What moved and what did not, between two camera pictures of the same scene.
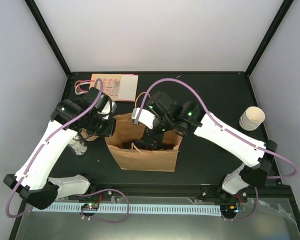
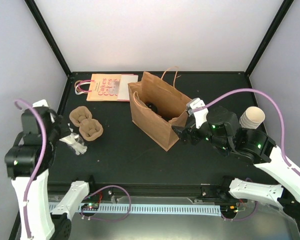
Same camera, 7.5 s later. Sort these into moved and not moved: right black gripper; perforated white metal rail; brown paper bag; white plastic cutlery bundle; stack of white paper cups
Moved: right black gripper; brown paper bag
Not moved: perforated white metal rail; stack of white paper cups; white plastic cutlery bundle
